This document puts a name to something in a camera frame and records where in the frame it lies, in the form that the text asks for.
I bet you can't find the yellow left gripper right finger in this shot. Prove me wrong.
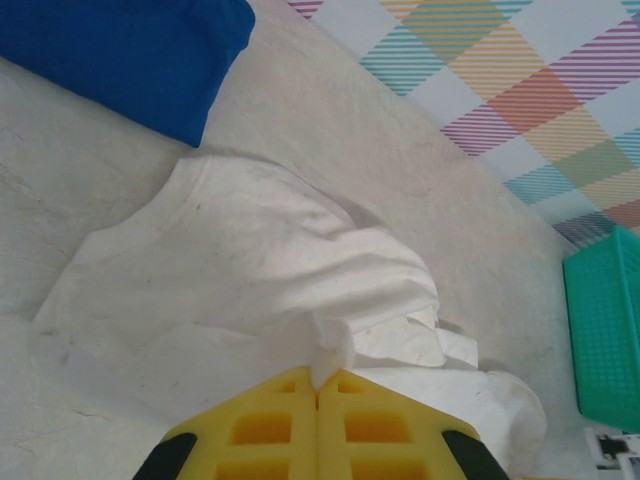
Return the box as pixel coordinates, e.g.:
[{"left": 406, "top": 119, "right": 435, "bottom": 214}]
[{"left": 318, "top": 368, "right": 511, "bottom": 480}]

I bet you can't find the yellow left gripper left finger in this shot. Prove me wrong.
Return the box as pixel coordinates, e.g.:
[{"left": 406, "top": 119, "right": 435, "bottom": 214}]
[{"left": 132, "top": 367, "right": 320, "bottom": 480}]

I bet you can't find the white t-shirt with black print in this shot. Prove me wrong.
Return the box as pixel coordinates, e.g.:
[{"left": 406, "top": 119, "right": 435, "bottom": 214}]
[{"left": 32, "top": 154, "right": 549, "bottom": 480}]

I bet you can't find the teal plastic mesh basket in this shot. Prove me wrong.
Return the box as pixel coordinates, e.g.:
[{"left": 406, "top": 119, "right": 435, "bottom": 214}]
[{"left": 562, "top": 224, "right": 640, "bottom": 435}]

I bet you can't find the blue folded cloth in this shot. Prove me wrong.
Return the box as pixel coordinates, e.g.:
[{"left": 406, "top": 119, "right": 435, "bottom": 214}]
[{"left": 0, "top": 0, "right": 257, "bottom": 150}]

